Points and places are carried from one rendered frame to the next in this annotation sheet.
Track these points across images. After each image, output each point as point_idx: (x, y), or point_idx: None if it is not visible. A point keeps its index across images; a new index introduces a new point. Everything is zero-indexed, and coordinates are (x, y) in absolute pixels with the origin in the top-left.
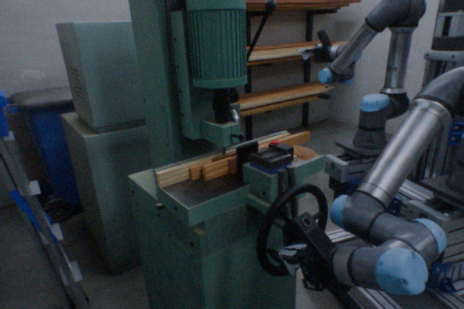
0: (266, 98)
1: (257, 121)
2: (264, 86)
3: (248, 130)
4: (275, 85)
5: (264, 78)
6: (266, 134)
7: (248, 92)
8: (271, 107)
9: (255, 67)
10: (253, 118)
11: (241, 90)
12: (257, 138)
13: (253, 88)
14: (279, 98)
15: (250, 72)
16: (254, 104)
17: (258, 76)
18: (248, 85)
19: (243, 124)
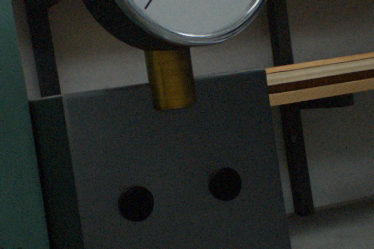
0: (331, 63)
1: (326, 152)
2: (336, 53)
3: (295, 176)
4: (369, 51)
5: (333, 30)
6: (360, 195)
7: (285, 65)
8: (348, 84)
9: (299, 1)
10: (309, 144)
11: (262, 62)
12: (333, 205)
13: (301, 59)
14: (372, 60)
15: (285, 9)
16: (288, 75)
17: (313, 26)
18: (283, 45)
19: (280, 161)
